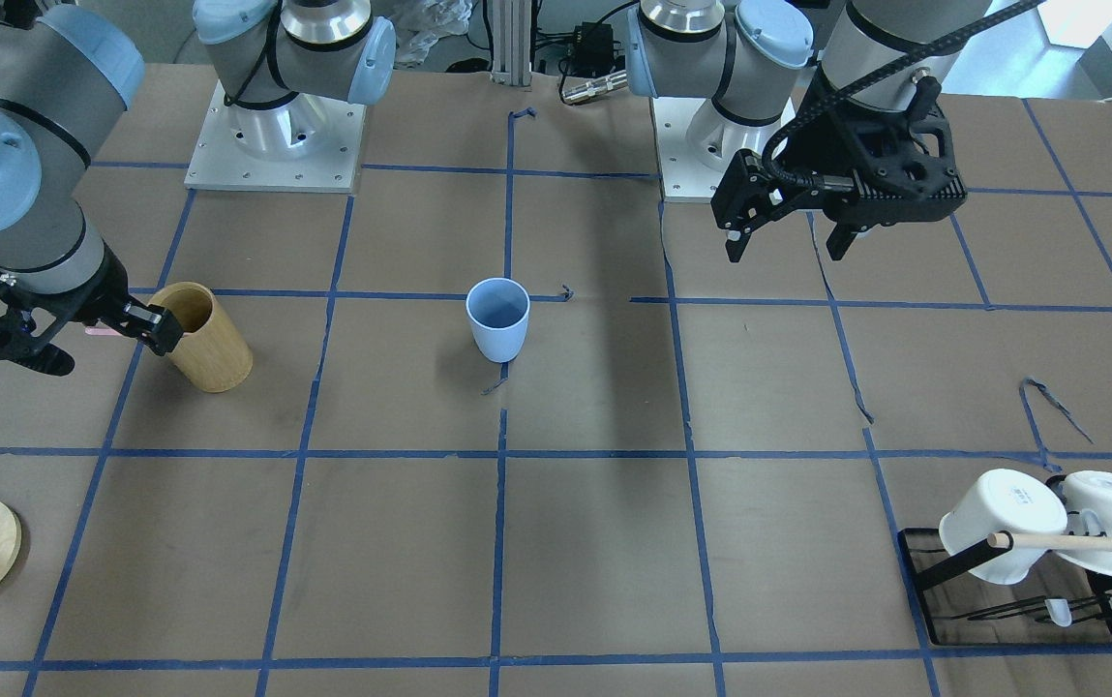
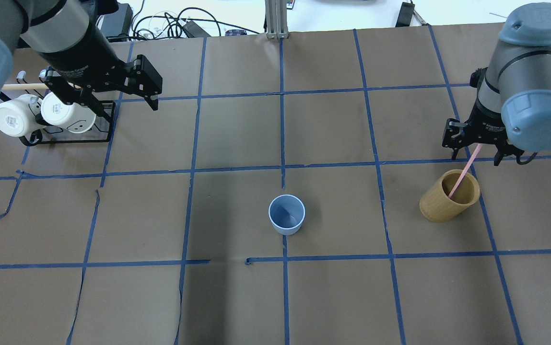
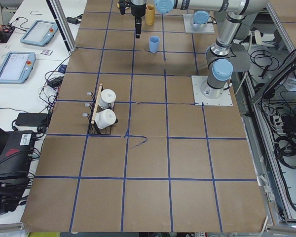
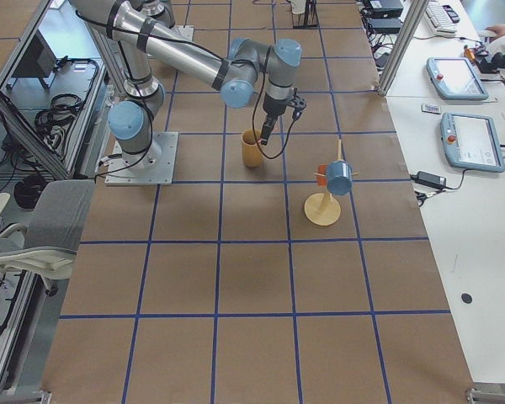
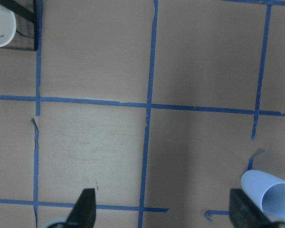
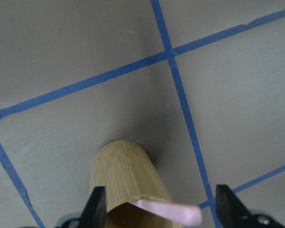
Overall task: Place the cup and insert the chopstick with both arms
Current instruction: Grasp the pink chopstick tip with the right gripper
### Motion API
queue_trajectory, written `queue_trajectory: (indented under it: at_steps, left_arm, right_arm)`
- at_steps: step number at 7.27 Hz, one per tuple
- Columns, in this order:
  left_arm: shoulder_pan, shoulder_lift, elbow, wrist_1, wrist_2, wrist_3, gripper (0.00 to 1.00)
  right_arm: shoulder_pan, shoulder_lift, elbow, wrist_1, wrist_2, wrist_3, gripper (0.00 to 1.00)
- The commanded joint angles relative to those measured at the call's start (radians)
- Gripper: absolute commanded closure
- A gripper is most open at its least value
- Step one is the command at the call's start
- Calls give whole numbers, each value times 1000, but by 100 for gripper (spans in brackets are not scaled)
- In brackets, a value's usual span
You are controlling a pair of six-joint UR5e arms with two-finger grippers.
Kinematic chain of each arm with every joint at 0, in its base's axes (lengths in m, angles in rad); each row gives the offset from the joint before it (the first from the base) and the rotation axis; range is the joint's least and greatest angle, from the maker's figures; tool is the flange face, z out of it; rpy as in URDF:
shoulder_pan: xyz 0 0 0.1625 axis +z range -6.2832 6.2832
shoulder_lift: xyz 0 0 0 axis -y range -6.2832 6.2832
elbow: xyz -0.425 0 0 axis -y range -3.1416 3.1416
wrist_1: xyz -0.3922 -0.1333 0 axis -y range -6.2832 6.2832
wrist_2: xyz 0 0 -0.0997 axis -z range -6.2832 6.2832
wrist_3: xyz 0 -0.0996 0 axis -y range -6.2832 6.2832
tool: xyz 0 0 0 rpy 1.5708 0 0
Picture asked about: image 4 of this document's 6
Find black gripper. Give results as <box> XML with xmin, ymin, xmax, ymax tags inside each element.
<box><xmin>260</xmin><ymin>96</ymin><xmax>288</xmax><ymax>146</ymax></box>

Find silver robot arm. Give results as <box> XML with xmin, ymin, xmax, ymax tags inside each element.
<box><xmin>72</xmin><ymin>1</ymin><xmax>306</xmax><ymax>146</ymax></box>

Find bamboo chopstick holder cup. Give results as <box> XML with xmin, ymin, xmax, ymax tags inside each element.
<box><xmin>241</xmin><ymin>129</ymin><xmax>263</xmax><ymax>168</ymax></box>

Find dark blue hanging cup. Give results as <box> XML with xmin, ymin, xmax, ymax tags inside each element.
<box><xmin>325</xmin><ymin>160</ymin><xmax>353</xmax><ymax>196</ymax></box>

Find wooden cup tree stand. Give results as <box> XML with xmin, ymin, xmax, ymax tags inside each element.
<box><xmin>304</xmin><ymin>139</ymin><xmax>359</xmax><ymax>226</ymax></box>

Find person's hand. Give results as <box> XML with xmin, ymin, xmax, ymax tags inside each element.
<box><xmin>486</xmin><ymin>24</ymin><xmax>505</xmax><ymax>39</ymax></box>

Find lower white mug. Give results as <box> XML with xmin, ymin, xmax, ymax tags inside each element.
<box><xmin>288</xmin><ymin>0</ymin><xmax>306</xmax><ymax>16</ymax></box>

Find small black power brick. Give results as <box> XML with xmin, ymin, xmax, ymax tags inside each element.
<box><xmin>412</xmin><ymin>171</ymin><xmax>447</xmax><ymax>190</ymax></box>

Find upper teach pendant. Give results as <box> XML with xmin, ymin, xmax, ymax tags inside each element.
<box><xmin>426</xmin><ymin>57</ymin><xmax>489</xmax><ymax>101</ymax></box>

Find teach pendant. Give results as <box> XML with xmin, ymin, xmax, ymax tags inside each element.
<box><xmin>440</xmin><ymin>112</ymin><xmax>505</xmax><ymax>173</ymax></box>
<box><xmin>426</xmin><ymin>57</ymin><xmax>489</xmax><ymax>101</ymax></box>

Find white keyboard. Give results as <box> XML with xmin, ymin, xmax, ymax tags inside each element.
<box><xmin>423</xmin><ymin>0</ymin><xmax>458</xmax><ymax>37</ymax></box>

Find lower teach pendant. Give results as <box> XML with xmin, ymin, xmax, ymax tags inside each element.
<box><xmin>440</xmin><ymin>112</ymin><xmax>505</xmax><ymax>173</ymax></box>

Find grey office chair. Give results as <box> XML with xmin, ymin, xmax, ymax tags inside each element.
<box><xmin>0</xmin><ymin>179</ymin><xmax>95</xmax><ymax>296</ymax></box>

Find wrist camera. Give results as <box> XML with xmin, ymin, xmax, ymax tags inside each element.
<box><xmin>288</xmin><ymin>88</ymin><xmax>306</xmax><ymax>121</ymax></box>

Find black wire mug rack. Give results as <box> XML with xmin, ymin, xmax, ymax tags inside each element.
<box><xmin>291</xmin><ymin>0</ymin><xmax>320</xmax><ymax>29</ymax></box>

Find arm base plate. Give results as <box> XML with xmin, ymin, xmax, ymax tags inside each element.
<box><xmin>173</xmin><ymin>24</ymin><xmax>194</xmax><ymax>42</ymax></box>
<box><xmin>104</xmin><ymin>131</ymin><xmax>179</xmax><ymax>186</ymax></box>

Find aluminium frame post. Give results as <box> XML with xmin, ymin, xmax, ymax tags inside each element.
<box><xmin>377</xmin><ymin>0</ymin><xmax>428</xmax><ymax>96</ymax></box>

